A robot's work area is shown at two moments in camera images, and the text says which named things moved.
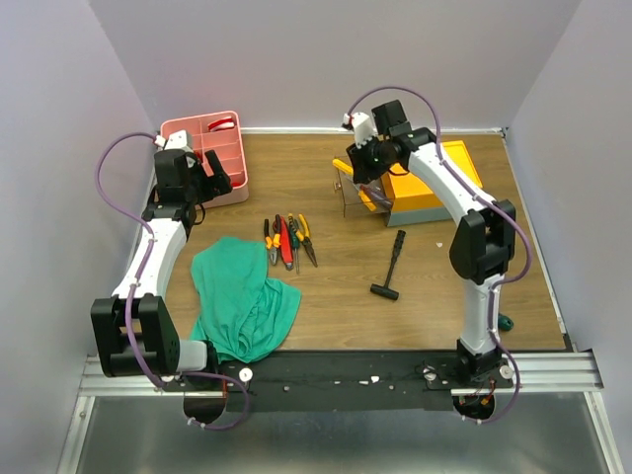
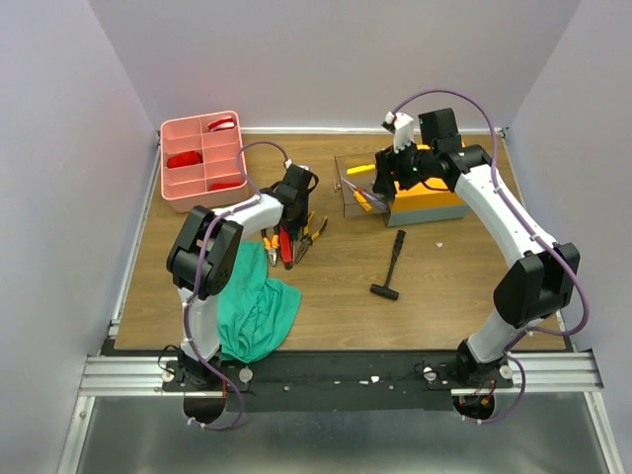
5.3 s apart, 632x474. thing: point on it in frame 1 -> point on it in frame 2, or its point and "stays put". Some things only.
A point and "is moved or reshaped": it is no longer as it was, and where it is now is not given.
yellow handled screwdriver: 343,166 is moved or reshaped
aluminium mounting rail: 532,371 stays put
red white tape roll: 221,123 stays put
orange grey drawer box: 409,201 stays put
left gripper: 214,185 -> 301,219
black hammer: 386,290 stays put
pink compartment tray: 221,133 stays put
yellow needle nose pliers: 305,239 is moved or reshaped
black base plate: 341,382 stays put
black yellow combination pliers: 274,244 stays put
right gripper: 361,161 -> 383,174
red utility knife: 285,245 stays put
